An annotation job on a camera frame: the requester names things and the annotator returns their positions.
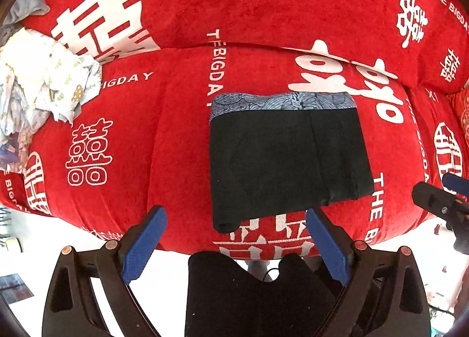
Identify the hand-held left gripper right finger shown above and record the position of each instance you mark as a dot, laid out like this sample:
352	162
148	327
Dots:
329	245

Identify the white patterned cloth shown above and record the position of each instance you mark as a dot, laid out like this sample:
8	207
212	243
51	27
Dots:
44	77

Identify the grey cloth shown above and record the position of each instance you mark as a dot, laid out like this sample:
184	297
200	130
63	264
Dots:
31	7

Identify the dark flat object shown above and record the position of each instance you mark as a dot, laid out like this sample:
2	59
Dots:
14	287

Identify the black pants with grey waistband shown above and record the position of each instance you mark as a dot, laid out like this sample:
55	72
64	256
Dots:
285	161

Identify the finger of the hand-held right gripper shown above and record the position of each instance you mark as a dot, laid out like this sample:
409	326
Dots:
454	183
428	197

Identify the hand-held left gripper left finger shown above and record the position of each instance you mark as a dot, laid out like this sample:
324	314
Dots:
143	245

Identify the red printed blanket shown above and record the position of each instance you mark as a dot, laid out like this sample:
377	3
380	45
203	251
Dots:
146	121

